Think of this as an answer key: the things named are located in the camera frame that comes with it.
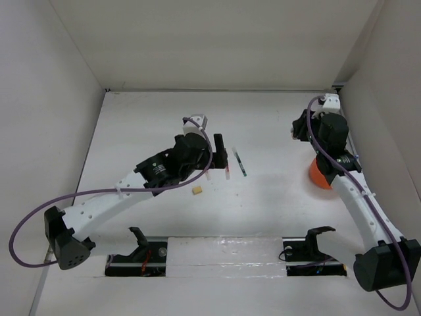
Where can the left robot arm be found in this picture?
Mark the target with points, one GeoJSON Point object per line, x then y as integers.
{"type": "Point", "coordinates": [68, 230]}

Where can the yellow eraser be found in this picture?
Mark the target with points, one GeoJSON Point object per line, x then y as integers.
{"type": "Point", "coordinates": [197, 190]}

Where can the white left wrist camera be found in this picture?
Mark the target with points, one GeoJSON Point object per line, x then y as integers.
{"type": "Point", "coordinates": [194, 124]}

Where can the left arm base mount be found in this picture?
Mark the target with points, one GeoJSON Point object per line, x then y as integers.
{"type": "Point", "coordinates": [147, 260]}

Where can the orange round organizer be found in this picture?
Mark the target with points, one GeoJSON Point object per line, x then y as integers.
{"type": "Point", "coordinates": [317, 177]}

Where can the green pen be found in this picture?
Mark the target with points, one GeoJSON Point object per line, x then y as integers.
{"type": "Point", "coordinates": [239, 161]}

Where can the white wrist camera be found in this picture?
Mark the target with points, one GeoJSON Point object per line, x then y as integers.
{"type": "Point", "coordinates": [329, 103]}
{"type": "Point", "coordinates": [194, 124]}

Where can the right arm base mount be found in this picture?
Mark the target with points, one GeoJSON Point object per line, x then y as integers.
{"type": "Point", "coordinates": [303, 258]}

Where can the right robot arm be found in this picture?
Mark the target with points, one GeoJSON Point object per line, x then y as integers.
{"type": "Point", "coordinates": [386, 258]}

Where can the aluminium side rail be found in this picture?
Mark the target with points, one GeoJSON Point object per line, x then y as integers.
{"type": "Point", "coordinates": [336, 88]}

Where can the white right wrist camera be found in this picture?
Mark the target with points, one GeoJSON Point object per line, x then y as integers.
{"type": "Point", "coordinates": [329, 103]}

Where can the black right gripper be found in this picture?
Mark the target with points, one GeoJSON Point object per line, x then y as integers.
{"type": "Point", "coordinates": [300, 124]}

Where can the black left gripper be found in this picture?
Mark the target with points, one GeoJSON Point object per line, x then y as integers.
{"type": "Point", "coordinates": [218, 158]}

